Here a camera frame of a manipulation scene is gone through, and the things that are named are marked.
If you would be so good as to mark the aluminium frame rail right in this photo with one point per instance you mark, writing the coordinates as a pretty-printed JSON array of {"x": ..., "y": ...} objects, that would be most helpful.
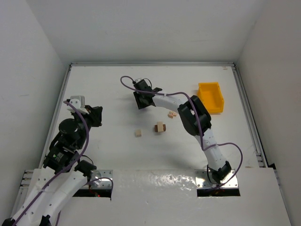
[{"x": 259, "y": 151}]

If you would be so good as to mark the aluminium frame rail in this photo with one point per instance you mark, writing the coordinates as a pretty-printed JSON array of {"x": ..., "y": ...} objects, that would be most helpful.
[
  {"x": 259, "y": 151},
  {"x": 55, "y": 115},
  {"x": 165, "y": 63}
]

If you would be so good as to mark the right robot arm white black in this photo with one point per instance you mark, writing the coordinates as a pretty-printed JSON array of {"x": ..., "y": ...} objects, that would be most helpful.
[{"x": 195, "y": 118}]

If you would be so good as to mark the aluminium frame rail left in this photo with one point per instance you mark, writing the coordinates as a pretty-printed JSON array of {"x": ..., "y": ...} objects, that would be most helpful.
[{"x": 55, "y": 115}]

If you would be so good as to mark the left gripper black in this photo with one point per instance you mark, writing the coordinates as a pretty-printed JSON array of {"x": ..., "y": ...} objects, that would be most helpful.
[{"x": 95, "y": 115}]

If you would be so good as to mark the aluminium frame rail back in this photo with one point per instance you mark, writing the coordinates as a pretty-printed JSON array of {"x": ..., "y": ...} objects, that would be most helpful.
[{"x": 165, "y": 63}]

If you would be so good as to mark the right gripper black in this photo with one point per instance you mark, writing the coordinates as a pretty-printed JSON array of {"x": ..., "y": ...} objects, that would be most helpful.
[{"x": 141, "y": 99}]

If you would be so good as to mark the light wood cube block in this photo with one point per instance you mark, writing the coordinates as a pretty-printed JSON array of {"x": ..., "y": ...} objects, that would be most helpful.
[{"x": 138, "y": 132}]

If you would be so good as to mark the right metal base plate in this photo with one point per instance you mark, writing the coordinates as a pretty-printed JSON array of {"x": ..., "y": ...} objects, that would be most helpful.
[{"x": 204, "y": 180}]

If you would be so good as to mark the dark brown wood block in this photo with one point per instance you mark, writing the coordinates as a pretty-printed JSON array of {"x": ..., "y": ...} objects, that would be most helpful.
[{"x": 155, "y": 128}]

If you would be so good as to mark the light wood rectangular block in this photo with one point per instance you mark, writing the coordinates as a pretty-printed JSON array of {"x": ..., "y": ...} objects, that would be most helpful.
[{"x": 160, "y": 126}]

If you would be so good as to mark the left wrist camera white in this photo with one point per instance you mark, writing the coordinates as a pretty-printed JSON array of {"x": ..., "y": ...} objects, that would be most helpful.
[{"x": 78, "y": 102}]

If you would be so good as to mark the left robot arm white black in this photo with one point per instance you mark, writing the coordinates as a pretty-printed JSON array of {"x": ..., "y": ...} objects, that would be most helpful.
[{"x": 63, "y": 172}]

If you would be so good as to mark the metal base plate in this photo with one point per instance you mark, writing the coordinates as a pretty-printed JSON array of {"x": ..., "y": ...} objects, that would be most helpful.
[
  {"x": 204, "y": 180},
  {"x": 101, "y": 179}
]

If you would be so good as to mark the white front cover board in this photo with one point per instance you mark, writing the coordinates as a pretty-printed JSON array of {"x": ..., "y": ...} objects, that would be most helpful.
[{"x": 169, "y": 198}]

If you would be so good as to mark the patterned small wood block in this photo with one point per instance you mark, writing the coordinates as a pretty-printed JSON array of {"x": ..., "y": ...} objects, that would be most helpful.
[{"x": 172, "y": 114}]

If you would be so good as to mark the yellow plastic bin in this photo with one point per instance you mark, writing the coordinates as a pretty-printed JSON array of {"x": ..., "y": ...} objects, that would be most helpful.
[{"x": 210, "y": 95}]

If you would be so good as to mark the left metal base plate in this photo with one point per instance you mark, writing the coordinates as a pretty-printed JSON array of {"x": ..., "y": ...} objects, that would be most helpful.
[{"x": 101, "y": 179}]

